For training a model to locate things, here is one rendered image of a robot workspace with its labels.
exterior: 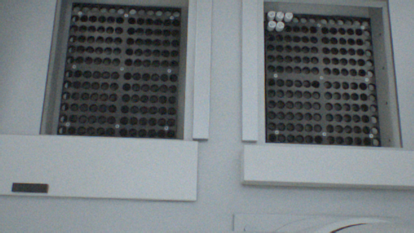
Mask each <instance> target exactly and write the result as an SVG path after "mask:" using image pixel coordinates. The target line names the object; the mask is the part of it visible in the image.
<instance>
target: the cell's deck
mask: <svg viewBox="0 0 414 233"><path fill-rule="evenodd" d="M263 1H267V2H279V3H315V4H327V5H351V6H374V7H381V8H382V21H383V28H384V42H385V48H386V62H387V75H388V82H389V95H390V102H391V116H392V123H393V136H394V143H395V147H394V148H384V147H367V146H334V145H317V144H283V143H266V142H265V83H264V32H263ZM61 3H62V0H0V134H1V135H34V136H51V137H81V136H64V135H45V126H46V121H47V112H48V106H49V97H50V87H51V82H52V72H53V66H54V57H55V51H56V42H57V37H58V27H59V22H60V12H61ZM196 27H197V0H189V14H188V46H187V62H186V95H185V112H184V140H169V141H186V142H198V174H197V200H196V201H152V200H130V199H90V198H70V197H29V196H8V195H0V233H137V232H163V231H233V222H234V214H274V215H295V216H337V217H379V218H401V219H403V224H408V225H414V190H395V189H376V188H337V187H318V186H280V185H260V184H241V150H242V148H243V146H244V145H262V146H295V147H313V148H347V149H364V150H397V151H414V0H257V79H258V141H257V142H241V0H212V24H211V52H210V106H209V134H208V141H203V140H193V103H194V84H195V47H196ZM85 138H102V139H132V138H114V137H85ZM136 140H165V139H136Z"/></svg>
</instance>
